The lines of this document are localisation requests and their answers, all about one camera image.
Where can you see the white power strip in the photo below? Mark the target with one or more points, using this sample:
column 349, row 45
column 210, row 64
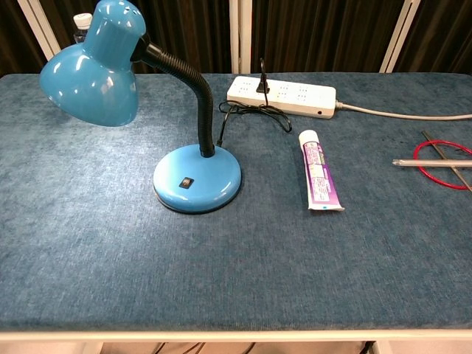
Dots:
column 287, row 99

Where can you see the white frame post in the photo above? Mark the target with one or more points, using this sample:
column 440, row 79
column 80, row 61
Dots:
column 239, row 33
column 40, row 26
column 400, row 33

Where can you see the clear plastic tube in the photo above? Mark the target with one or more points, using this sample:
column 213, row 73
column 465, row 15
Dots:
column 442, row 162

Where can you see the thin metal rod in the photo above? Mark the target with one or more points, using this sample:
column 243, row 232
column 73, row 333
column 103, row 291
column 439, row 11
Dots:
column 435, row 146

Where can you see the clear plastic water bottle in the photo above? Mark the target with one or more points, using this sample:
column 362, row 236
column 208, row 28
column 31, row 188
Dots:
column 82, row 20

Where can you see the white purple toothpaste tube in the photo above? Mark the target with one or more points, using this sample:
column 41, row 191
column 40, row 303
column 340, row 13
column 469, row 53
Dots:
column 321, row 177

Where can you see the black pleated curtain panel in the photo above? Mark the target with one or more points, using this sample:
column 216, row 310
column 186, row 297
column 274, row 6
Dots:
column 442, row 33
column 184, row 29
column 14, row 37
column 317, row 33

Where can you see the blue fabric table cover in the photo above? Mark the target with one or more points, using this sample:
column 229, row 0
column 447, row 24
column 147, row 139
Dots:
column 236, row 258

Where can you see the blue gooseneck desk lamp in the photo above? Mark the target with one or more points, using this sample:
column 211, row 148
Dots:
column 195, row 177

